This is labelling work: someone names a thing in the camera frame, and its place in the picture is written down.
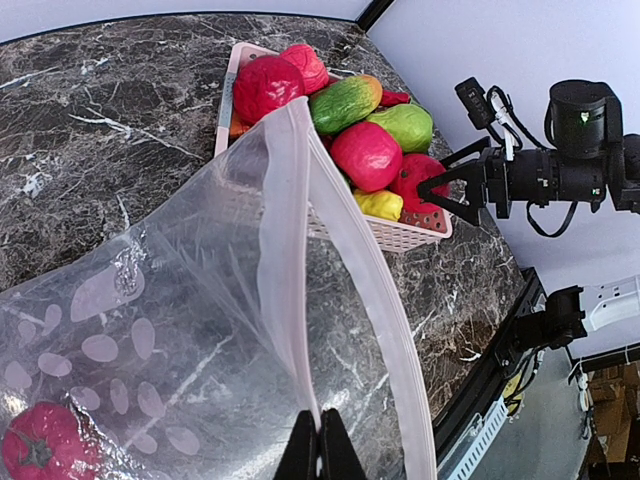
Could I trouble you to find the white slotted cable duct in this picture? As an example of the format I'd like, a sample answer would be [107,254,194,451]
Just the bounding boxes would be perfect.
[437,398,508,480]

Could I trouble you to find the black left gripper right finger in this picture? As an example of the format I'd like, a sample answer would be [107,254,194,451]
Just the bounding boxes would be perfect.
[319,408,367,480]

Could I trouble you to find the red tomato with stem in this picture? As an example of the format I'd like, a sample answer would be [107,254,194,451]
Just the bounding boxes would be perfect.
[1,402,102,480]

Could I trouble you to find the right black frame post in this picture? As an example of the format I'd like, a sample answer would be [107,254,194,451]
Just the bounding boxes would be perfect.
[355,0,394,32]

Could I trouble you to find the yellow pepper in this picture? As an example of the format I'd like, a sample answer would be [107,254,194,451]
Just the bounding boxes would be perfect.
[353,189,404,222]

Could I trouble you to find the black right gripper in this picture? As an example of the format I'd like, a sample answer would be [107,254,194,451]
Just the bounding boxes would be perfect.
[416,135,511,226]

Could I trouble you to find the red chili pepper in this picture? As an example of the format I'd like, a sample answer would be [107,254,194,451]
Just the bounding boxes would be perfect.
[379,90,411,108]

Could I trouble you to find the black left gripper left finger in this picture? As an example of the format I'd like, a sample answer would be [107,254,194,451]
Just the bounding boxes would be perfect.
[273,410,320,480]

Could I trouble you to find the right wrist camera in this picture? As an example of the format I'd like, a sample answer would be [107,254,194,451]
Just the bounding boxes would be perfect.
[454,77,523,161]

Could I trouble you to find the black front frame rail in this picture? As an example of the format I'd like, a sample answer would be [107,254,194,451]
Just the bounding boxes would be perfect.
[432,268,545,460]

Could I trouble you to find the red fruit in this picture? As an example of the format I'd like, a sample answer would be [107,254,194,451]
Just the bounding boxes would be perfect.
[329,121,403,192]
[389,153,445,214]
[233,56,305,124]
[279,44,329,96]

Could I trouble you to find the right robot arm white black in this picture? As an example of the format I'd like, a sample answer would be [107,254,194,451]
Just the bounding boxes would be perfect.
[411,78,639,378]

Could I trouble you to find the pink plastic basket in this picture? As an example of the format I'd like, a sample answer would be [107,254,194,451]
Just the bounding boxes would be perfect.
[214,42,453,253]

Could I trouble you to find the green pear-like fruit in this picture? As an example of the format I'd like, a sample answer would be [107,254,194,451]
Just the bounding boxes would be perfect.
[365,103,434,154]

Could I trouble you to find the green orange mango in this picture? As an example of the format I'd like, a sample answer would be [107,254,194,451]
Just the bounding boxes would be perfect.
[309,75,383,136]

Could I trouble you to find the clear zip top bag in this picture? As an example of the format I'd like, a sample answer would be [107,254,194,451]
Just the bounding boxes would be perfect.
[1,98,437,479]

